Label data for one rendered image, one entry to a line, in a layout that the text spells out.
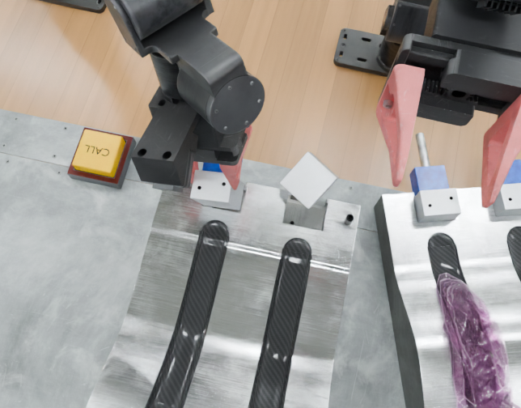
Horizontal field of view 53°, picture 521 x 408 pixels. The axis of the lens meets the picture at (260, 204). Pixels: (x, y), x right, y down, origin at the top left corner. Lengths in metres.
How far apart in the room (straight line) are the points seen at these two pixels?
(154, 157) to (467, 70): 0.27
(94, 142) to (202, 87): 0.38
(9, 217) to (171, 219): 0.27
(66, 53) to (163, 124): 0.46
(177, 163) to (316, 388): 0.32
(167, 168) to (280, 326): 0.27
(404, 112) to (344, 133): 0.47
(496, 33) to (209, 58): 0.22
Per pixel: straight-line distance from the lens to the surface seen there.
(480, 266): 0.75
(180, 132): 0.50
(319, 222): 0.71
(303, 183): 0.66
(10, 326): 0.81
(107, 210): 0.81
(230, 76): 0.44
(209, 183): 0.63
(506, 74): 0.40
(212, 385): 0.63
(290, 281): 0.66
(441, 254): 0.74
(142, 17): 0.46
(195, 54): 0.46
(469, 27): 0.41
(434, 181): 0.75
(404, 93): 0.37
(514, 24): 0.42
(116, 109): 0.87
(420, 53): 0.40
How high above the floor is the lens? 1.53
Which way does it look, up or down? 71 degrees down
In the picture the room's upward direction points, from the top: straight up
